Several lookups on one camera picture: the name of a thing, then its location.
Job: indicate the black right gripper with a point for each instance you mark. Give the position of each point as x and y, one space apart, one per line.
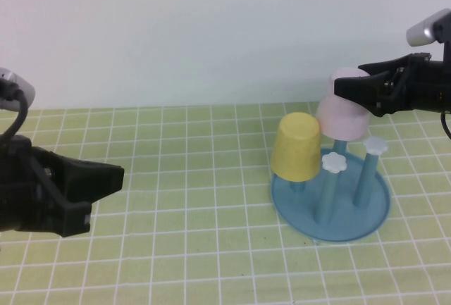
423 86

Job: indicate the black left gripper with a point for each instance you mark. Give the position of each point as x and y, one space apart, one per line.
24 192

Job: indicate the pink plastic cup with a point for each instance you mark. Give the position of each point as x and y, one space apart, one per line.
341 122

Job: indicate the yellow plastic cup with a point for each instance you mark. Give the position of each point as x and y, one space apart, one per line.
296 150

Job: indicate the blue cup stand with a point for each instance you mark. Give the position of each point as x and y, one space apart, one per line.
345 220

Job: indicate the green checkered tablecloth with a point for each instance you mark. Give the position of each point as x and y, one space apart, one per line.
194 178

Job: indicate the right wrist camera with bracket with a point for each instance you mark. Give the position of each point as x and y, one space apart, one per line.
423 32

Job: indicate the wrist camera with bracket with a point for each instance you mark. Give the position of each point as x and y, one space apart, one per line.
21 88
423 32

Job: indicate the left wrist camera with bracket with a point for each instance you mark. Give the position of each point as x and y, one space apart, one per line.
21 88

